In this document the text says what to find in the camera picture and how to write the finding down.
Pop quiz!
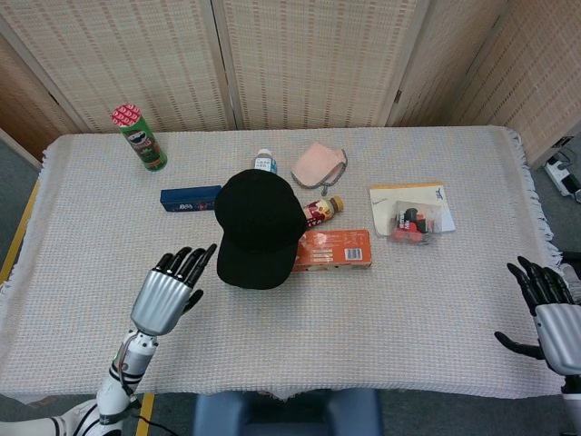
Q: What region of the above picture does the black baseball cap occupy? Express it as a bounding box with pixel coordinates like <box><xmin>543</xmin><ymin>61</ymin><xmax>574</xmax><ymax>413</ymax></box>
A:
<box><xmin>213</xmin><ymin>169</ymin><xmax>309</xmax><ymax>291</ymax></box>

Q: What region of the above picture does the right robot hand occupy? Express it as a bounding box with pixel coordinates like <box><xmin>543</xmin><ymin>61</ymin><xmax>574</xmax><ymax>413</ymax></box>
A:
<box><xmin>493</xmin><ymin>255</ymin><xmax>581</xmax><ymax>377</ymax></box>

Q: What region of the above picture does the dark blue rectangular box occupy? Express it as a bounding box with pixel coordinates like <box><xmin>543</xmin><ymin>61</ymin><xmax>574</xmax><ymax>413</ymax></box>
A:
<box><xmin>159</xmin><ymin>185</ymin><xmax>223</xmax><ymax>215</ymax></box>

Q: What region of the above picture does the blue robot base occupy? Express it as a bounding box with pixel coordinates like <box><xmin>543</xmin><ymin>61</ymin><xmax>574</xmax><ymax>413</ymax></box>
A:
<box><xmin>192</xmin><ymin>389</ymin><xmax>385</xmax><ymax>436</ymax></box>

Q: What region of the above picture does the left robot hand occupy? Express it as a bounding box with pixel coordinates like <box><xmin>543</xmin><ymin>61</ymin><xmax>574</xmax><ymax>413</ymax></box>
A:
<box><xmin>130</xmin><ymin>243</ymin><xmax>219</xmax><ymax>337</ymax></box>

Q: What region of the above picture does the white notepad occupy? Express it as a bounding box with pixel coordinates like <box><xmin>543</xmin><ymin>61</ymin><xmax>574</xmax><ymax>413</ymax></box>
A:
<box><xmin>369</xmin><ymin>182</ymin><xmax>457</xmax><ymax>237</ymax></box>

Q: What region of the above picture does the pink cloth with grey trim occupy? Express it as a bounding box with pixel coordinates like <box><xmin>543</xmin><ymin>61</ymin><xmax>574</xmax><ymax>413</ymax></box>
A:
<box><xmin>290</xmin><ymin>141</ymin><xmax>350</xmax><ymax>197</ymax></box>

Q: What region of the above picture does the woven folding screen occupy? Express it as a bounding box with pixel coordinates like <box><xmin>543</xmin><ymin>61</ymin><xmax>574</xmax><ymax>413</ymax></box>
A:
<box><xmin>0</xmin><ymin>0</ymin><xmax>581</xmax><ymax>169</ymax></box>

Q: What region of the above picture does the green Pringles can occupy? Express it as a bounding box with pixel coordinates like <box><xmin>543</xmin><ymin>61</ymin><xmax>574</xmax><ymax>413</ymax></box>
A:
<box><xmin>110</xmin><ymin>103</ymin><xmax>169</xmax><ymax>173</ymax></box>

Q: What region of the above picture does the beige waffle-weave tablecloth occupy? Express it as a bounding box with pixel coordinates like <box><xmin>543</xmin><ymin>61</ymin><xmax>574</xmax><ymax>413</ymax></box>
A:
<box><xmin>0</xmin><ymin>125</ymin><xmax>564</xmax><ymax>401</ymax></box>

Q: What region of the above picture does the white power strip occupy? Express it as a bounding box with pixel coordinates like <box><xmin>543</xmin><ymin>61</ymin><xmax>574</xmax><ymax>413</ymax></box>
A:
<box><xmin>544</xmin><ymin>156</ymin><xmax>581</xmax><ymax>201</ymax></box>

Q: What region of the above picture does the orange biscuit box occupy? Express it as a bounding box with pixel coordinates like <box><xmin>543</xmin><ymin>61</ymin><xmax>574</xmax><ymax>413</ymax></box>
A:
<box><xmin>290</xmin><ymin>229</ymin><xmax>373</xmax><ymax>273</ymax></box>

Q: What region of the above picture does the clear bag of red clips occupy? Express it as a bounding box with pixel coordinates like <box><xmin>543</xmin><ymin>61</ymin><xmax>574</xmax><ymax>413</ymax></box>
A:
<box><xmin>386</xmin><ymin>200</ymin><xmax>444</xmax><ymax>246</ymax></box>

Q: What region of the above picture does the red-labelled bottle with brown cap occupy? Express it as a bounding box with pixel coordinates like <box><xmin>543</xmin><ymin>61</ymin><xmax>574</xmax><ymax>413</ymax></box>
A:
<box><xmin>300</xmin><ymin>194</ymin><xmax>346</xmax><ymax>231</ymax></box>

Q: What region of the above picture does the small clear water bottle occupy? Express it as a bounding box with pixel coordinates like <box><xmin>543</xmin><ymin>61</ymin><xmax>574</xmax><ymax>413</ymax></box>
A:
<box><xmin>251</xmin><ymin>148</ymin><xmax>279</xmax><ymax>175</ymax></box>

